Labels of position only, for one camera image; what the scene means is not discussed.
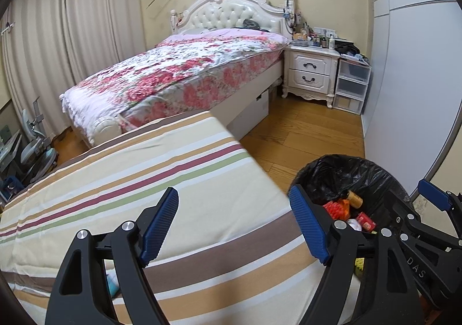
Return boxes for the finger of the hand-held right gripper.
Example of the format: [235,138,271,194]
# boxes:
[417,179,462,214]
[388,190,462,250]

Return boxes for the orange foam fruit net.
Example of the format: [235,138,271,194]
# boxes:
[322,200,350,221]

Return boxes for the grey folded exercise machine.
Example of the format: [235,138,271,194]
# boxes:
[20,98,59,185]

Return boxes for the red small box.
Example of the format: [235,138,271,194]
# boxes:
[355,212,377,232]

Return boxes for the pink floral blanket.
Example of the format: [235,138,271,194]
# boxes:
[61,29,289,129]

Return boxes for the teal packet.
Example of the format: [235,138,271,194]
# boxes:
[106,272,121,298]

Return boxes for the trash bin with black bag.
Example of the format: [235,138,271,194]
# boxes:
[288,154,419,235]

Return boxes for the grey desk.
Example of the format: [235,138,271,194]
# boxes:
[0,126,22,181]

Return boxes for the white bed frame with headboard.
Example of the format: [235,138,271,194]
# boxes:
[63,0,293,147]

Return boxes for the cluster of small bottles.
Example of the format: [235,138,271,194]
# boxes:
[292,24,340,49]

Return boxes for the white nightstand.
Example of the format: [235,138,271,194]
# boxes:
[282,44,341,109]

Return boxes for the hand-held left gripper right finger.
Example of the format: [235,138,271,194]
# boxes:
[289,184,428,325]

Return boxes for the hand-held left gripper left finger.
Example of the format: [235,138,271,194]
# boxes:
[45,187,180,325]

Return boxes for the clear plastic drawer unit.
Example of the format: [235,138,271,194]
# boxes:
[333,57,372,115]

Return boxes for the white wardrobe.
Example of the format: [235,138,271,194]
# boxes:
[361,0,462,196]

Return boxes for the striped bed sheet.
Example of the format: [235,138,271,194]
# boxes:
[0,111,362,325]

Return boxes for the beige curtains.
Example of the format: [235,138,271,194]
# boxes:
[0,0,147,138]

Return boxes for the white cardboard box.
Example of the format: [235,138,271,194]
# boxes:
[226,89,271,139]

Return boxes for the dark clothes pile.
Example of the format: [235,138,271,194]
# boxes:
[336,40,370,62]

